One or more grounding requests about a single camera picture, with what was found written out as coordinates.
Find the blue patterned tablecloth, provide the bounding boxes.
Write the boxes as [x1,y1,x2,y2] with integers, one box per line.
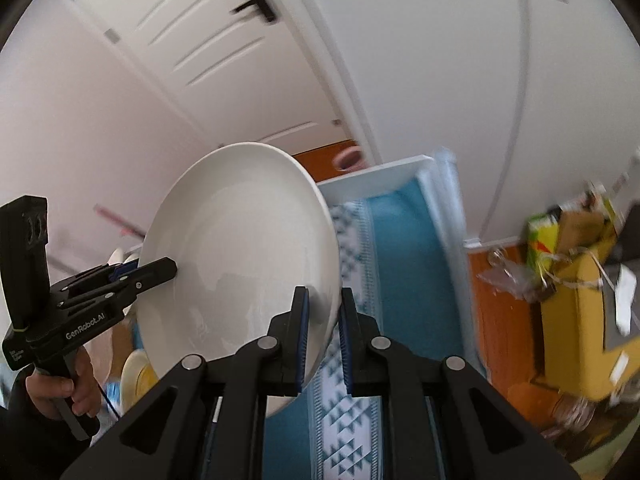
[262,177,468,480]

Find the white paper sheet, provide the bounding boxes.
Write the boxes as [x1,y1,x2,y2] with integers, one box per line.
[612,265,639,336]

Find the white plate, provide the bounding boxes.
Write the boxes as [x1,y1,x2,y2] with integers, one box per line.
[135,142,343,418]

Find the clear plastic bag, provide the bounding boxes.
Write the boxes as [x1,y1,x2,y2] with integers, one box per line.
[477,247,547,304]

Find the pink slipper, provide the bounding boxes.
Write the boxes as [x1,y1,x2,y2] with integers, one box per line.
[332,147,366,171]

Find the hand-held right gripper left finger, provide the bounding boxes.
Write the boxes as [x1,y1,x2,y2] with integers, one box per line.
[60,286,311,480]

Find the white panelled door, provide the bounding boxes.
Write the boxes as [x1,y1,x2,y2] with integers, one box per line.
[50,0,373,163]

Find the person's left hand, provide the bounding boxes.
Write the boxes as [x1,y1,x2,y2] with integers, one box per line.
[25,350,97,420]

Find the green yellow carton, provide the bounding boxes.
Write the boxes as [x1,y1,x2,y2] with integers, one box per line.
[525,195,620,271]

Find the yellow rimmed plate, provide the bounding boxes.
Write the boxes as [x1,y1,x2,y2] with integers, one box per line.
[121,347,162,411]

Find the brown cardboard box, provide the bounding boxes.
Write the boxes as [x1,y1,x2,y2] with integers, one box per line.
[557,207,610,257]

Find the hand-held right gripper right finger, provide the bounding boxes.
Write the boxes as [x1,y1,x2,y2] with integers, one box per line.
[339,286,581,480]

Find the pink stick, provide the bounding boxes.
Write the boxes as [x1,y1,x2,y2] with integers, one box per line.
[94,204,147,237]

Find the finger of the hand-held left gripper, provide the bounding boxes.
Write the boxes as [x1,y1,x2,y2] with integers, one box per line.
[55,256,179,311]
[65,262,140,292]

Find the yellow cardboard box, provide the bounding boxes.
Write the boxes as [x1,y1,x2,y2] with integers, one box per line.
[540,237,640,402]

